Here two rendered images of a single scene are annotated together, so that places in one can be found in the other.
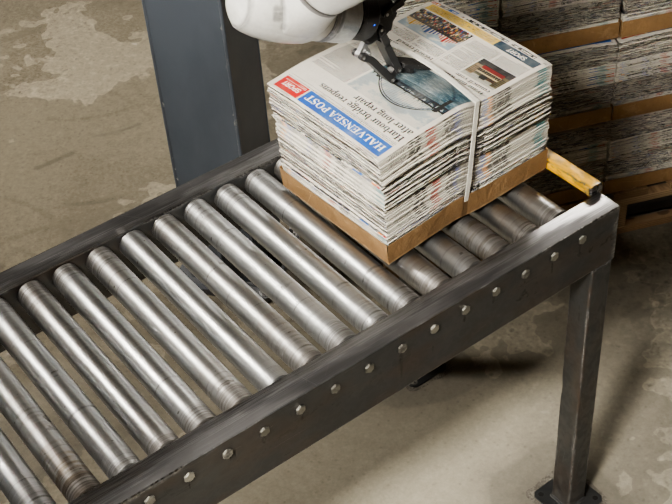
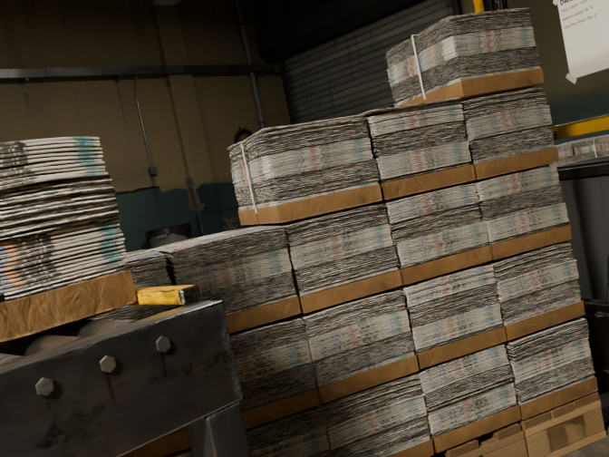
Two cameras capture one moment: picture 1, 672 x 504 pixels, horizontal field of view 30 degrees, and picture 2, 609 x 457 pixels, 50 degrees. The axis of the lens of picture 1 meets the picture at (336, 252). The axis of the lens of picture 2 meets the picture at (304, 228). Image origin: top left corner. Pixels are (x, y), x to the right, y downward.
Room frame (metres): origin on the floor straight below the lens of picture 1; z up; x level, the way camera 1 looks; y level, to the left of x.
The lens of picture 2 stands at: (0.85, -0.47, 0.91)
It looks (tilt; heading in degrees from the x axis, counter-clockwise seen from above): 4 degrees down; 351
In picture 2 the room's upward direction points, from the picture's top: 11 degrees counter-clockwise
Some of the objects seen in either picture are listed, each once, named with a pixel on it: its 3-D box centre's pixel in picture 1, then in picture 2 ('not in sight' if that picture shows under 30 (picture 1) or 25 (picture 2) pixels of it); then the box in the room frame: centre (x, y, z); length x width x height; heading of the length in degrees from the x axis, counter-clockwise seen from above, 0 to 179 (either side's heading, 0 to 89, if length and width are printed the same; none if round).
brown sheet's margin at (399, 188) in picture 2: not in sight; (396, 186); (2.71, -1.07, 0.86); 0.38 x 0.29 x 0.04; 12
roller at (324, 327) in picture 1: (266, 275); not in sight; (1.55, 0.12, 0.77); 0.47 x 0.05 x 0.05; 34
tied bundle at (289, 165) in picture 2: not in sight; (299, 175); (2.65, -0.78, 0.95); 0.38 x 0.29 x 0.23; 11
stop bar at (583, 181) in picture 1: (510, 133); (110, 296); (1.84, -0.33, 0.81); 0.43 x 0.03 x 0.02; 34
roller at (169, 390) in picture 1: (131, 348); not in sight; (1.40, 0.33, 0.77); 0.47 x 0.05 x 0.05; 34
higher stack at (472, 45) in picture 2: not in sight; (490, 236); (2.77, -1.36, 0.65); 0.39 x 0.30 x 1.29; 12
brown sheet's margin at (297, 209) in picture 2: not in sight; (304, 206); (2.65, -0.78, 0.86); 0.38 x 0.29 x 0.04; 11
